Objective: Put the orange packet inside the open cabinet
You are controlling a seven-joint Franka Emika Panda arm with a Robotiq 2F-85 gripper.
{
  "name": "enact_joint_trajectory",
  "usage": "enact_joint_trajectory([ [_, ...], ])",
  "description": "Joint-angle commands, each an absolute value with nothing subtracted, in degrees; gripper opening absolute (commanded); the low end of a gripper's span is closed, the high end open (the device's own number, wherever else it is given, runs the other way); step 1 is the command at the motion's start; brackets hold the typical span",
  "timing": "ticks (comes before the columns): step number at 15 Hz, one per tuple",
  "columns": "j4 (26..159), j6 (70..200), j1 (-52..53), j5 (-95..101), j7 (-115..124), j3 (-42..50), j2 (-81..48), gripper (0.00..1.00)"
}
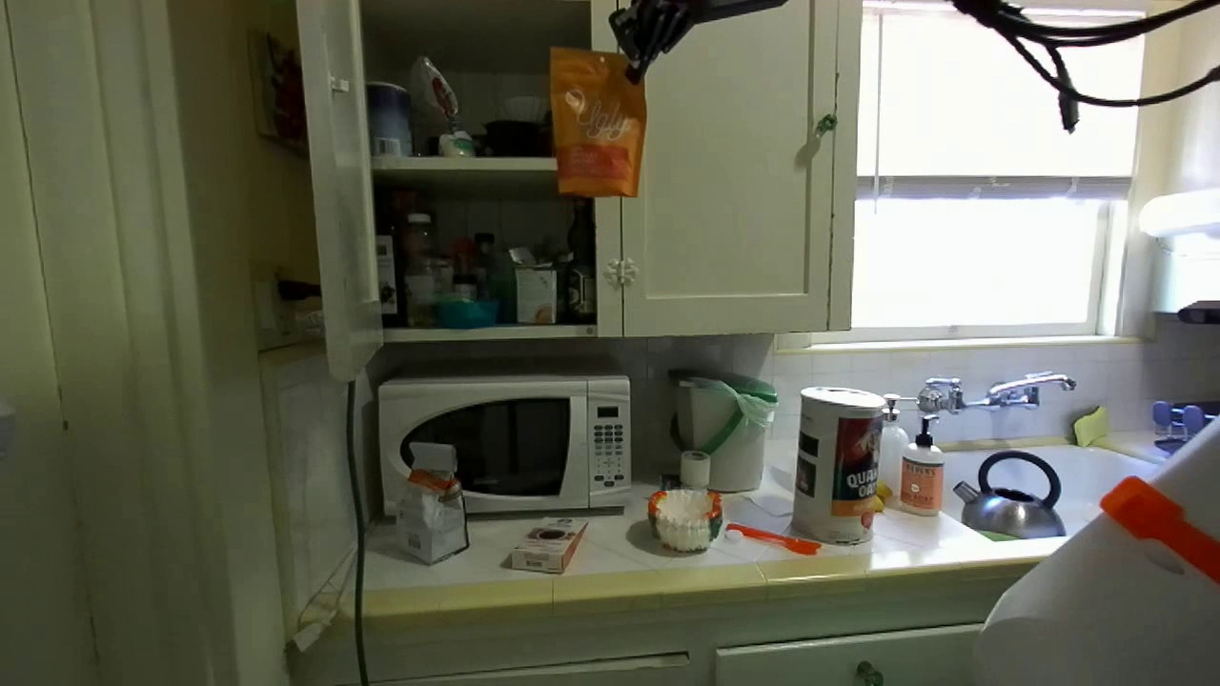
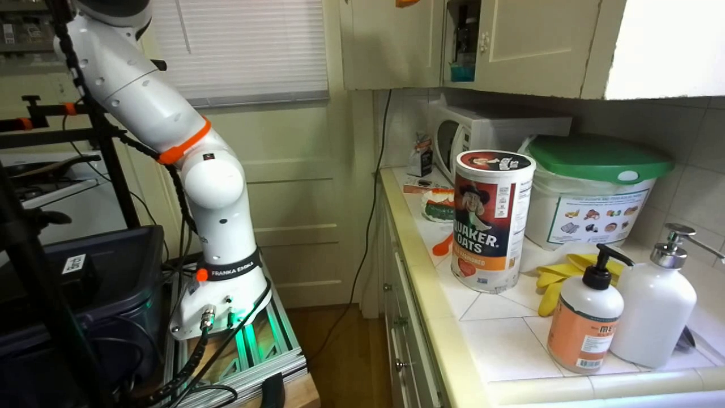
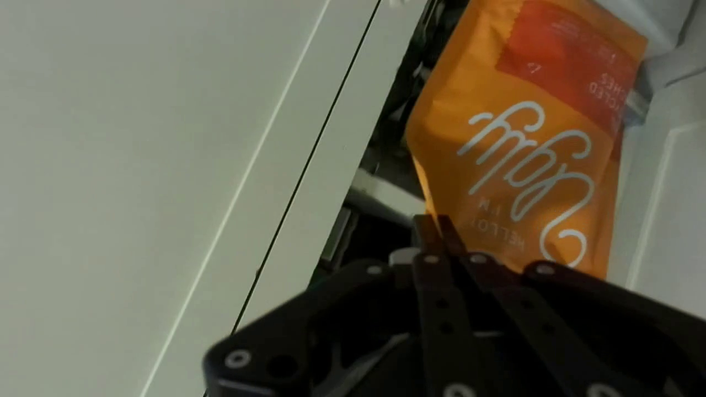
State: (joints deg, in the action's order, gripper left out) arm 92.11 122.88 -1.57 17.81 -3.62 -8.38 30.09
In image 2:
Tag flat brown packet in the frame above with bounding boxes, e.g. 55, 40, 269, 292
402, 182, 456, 197

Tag white lower cabinet drawer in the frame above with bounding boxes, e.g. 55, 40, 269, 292
376, 202, 450, 408

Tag open white cabinet door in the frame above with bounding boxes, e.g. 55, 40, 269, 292
339, 0, 450, 92

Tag closed white cabinet door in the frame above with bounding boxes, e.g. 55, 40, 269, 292
474, 0, 608, 100

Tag white panelled door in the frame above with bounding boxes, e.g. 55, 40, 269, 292
134, 0, 384, 311

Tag orange plastic spoon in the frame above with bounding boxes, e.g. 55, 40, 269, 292
430, 231, 458, 258

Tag Quaker oats canister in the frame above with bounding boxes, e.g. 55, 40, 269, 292
450, 147, 538, 295

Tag white microwave oven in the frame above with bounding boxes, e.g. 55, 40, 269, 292
429, 101, 575, 184

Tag white window blinds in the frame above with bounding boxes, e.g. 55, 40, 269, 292
145, 0, 332, 108

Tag yellow rubber gloves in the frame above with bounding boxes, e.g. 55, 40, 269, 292
533, 251, 631, 318

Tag white tub with green lid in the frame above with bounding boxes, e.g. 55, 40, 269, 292
522, 134, 676, 251

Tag orange soap pump bottle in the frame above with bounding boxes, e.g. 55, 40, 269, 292
547, 243, 634, 377

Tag black plastic bin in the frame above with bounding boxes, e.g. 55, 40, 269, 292
0, 225, 168, 408

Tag black metal stand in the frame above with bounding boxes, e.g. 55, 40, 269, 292
0, 0, 145, 233

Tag white soap pump bottle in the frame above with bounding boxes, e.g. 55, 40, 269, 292
610, 223, 725, 372

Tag black tripod pole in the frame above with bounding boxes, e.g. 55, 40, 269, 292
0, 165, 117, 408

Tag black power cord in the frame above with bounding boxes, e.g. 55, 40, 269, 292
313, 89, 394, 358

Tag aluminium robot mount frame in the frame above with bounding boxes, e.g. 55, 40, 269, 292
162, 280, 313, 408

